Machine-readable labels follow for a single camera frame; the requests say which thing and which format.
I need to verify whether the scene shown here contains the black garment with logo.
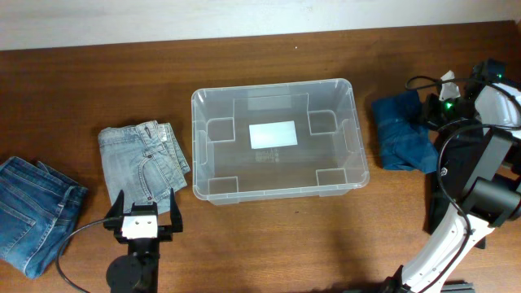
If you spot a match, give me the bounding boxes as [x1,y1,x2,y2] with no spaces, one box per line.
[426,161,487,250]

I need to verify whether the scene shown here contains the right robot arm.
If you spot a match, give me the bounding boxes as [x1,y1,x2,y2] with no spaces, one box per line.
[371,59,520,292]

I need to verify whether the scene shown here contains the teal garment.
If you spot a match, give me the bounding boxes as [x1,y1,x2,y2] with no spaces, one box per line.
[371,91,439,174]

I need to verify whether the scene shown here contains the white label in bin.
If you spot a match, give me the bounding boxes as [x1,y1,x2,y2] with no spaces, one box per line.
[249,120,298,149]

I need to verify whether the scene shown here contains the light blue jeans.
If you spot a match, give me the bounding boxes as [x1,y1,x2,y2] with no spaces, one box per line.
[98,120,190,214]

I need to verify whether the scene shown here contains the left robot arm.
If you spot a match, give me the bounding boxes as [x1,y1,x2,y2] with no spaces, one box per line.
[103,190,183,293]

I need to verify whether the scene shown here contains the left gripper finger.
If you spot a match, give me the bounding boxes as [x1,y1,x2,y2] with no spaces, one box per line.
[169,188,183,234]
[103,190,125,230]

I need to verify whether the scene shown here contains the clear plastic storage bin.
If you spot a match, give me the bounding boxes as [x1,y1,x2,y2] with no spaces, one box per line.
[191,78,370,205]

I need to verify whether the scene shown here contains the dark blue folded jeans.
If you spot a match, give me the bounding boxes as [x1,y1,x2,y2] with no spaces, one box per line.
[1,156,88,279]

